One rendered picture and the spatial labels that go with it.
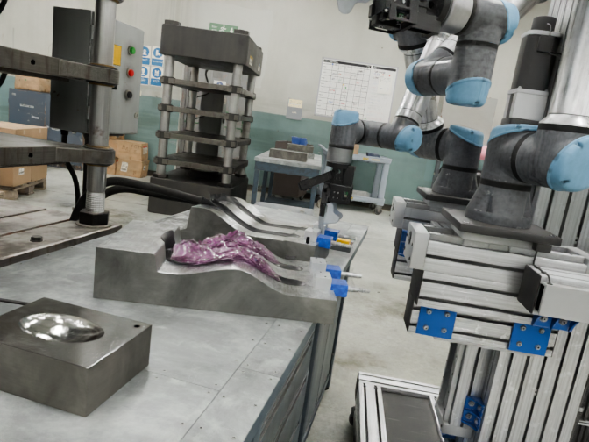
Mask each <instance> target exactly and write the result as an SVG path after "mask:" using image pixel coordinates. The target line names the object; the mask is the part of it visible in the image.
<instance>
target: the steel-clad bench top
mask: <svg viewBox="0 0 589 442"><path fill-rule="evenodd" d="M252 206H253V207H255V208H256V209H257V210H259V211H260V212H261V213H263V214H264V215H265V216H267V217H269V218H271V219H274V220H278V221H284V222H290V223H297V224H303V225H305V224H308V225H314V223H315V222H316V221H318V219H319V217H315V216H310V215H306V214H301V213H296V212H291V211H286V210H277V209H273V208H267V207H263V206H258V205H253V204H252ZM368 227H369V226H367V225H358V224H354V223H348V222H344V221H338V222H337V223H335V224H328V228H332V229H337V230H340V232H339V234H343V235H348V236H353V237H357V238H356V241H354V240H352V241H351V242H354V245H353V248H352V250H351V252H350V253H347V252H342V251H338V250H333V249H329V255H328V256H327V257H326V259H325V261H326V264H328V265H336V266H340V268H341V270H342V271H344V268H345V267H346V265H347V263H348V262H349V260H350V258H351V256H352V255H353V253H354V252H355V250H356V248H357V246H358V244H359V242H360V240H361V239H362V238H363V236H364V235H365V232H366V230H367V229H368ZM112 234H114V233H112ZM112 234H110V235H106V236H103V237H101V238H97V239H92V240H90V241H86V242H83V243H81V244H78V245H74V246H70V247H66V248H63V249H60V250H58V251H54V252H51V253H47V254H43V255H40V256H38V257H34V258H31V259H29V260H23V261H20V262H18V263H14V264H11V265H9V266H6V267H0V298H4V299H10V300H16V301H21V302H28V303H31V302H34V301H36V300H39V299H40V298H42V297H47V298H51V299H54V300H58V301H62V302H64V303H71V304H74V305H78V306H82V307H85V308H89V309H92V310H98V311H101V312H105V313H109V314H112V315H116V316H120V317H125V318H129V319H132V320H136V321H139V322H143V323H147V324H151V325H152V334H151V345H150V356H149V365H148V366H147V367H146V368H145V369H143V370H142V371H141V372H140V373H139V374H137V375H136V376H135V377H134V378H132V379H131V380H130V381H129V382H127V383H126V384H125V385H124V386H123V387H122V388H121V389H120V390H118V391H117V392H116V393H115V394H114V395H113V396H111V397H110V398H109V399H107V400H106V401H105V402H104V403H102V404H101V405H100V406H99V407H98V408H96V409H95V410H94V411H93V412H91V413H90V414H89V415H88V416H87V417H81V416H78V415H75V414H73V413H69V412H66V411H64V410H59V409H56V408H54V407H50V406H47V405H44V404H42V403H37V402H34V401H31V400H28V399H25V398H23V397H20V396H14V395H12V394H9V393H6V392H3V391H1V390H0V442H244V441H245V439H246V437H247V435H248V434H249V432H250V430H251V429H252V427H253V425H254V424H255V422H256V420H257V418H258V417H259V414H260V413H261V411H262V410H263V408H264V407H265V405H266V403H267V401H268V399H269V397H270V396H271V394H272V393H273V391H274V389H275V387H276V386H277V384H278V382H279V380H280V378H281V376H282V375H283V374H284V372H285V370H286V369H287V366H288V365H289V363H290V361H291V359H293V357H294V355H295V353H296V351H297V349H298V348H299V346H300V344H301V342H302V341H303V339H304V338H305V336H306V334H307V332H308V331H309V328H310V327H311V325H312V324H313V323H312V322H304V321H296V320H288V319H280V318H272V317H257V316H249V315H241V314H233V313H225V312H217V311H209V310H194V309H186V308H178V307H170V306H162V305H154V304H146V303H131V302H123V301H115V300H107V299H99V298H93V291H94V275H95V258H96V246H98V245H99V244H101V243H102V242H103V241H105V240H106V239H107V238H108V237H110V236H111V235H112Z"/></svg>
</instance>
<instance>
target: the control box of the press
mask: <svg viewBox="0 0 589 442"><path fill-rule="evenodd" d="M94 23H95V11H92V10H86V9H77V8H68V7H59V6H54V7H53V45H52V57H55V58H59V59H63V60H67V61H74V62H78V63H82V64H85V65H86V64H89V63H90V62H91V63H92V59H93V41H94ZM144 34H145V32H144V31H142V30H141V29H138V28H136V27H134V26H131V25H127V24H126V23H123V22H121V21H118V20H116V27H115V42H114V57H113V67H115V68H117V69H118V71H120V81H119V85H117V86H115V87H114V88H111V103H110V133H109V136H116V137H118V138H119V136H124V134H135V133H138V111H139V98H140V85H141V72H142V60H143V47H144ZM90 95H91V84H89V83H88V82H86V80H84V81H80V80H73V79H69V82H63V81H56V80H51V100H50V127H51V128H55V129H60V134H62V136H61V143H67V136H68V135H69V132H72V133H77V132H79V133H82V134H83V137H84V138H85V143H84V145H86V144H88V143H89V113H90ZM65 165H66V167H67V170H68V171H69V173H70V174H71V176H72V179H73V183H74V187H75V204H76V203H77V202H78V200H79V198H80V197H81V192H80V185H79V182H78V178H77V175H76V173H75V171H74V169H73V167H72V165H71V164H70V162H66V164H65ZM86 184H87V165H86V164H85V163H83V180H82V193H84V192H85V190H86Z"/></svg>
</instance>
